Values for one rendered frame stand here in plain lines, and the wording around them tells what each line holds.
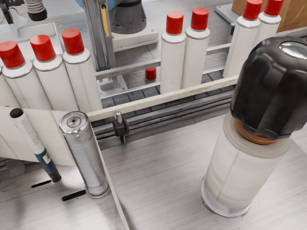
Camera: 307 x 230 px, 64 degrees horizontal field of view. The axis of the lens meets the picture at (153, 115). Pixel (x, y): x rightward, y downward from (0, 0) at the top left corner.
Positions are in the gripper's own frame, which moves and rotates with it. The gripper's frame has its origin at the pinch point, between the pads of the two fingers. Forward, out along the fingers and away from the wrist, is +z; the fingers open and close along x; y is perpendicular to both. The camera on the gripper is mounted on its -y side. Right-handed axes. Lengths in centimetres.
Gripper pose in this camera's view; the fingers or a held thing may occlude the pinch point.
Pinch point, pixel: (15, 33)
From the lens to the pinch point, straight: 100.7
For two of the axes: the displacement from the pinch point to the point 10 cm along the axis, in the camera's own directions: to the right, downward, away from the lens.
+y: 9.0, -3.3, 2.9
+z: 1.4, 8.4, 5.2
